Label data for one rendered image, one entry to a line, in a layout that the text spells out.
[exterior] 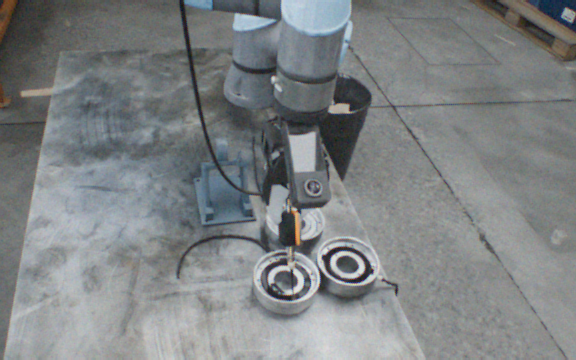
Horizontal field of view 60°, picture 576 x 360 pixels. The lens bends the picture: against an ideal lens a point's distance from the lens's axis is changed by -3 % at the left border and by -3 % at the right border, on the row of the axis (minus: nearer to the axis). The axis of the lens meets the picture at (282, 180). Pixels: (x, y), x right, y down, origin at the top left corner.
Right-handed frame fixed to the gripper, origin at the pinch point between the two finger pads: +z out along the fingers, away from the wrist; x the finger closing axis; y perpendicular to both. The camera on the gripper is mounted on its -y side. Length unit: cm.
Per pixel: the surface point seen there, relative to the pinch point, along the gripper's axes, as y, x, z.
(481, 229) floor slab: 68, -116, 94
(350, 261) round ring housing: -0.6, -12.1, 11.5
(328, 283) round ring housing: -5.0, -6.5, 10.5
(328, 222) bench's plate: 10.5, -12.1, 13.2
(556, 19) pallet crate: 248, -291, 80
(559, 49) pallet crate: 218, -276, 89
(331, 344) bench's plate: -14.2, -4.3, 13.1
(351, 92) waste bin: 123, -68, 58
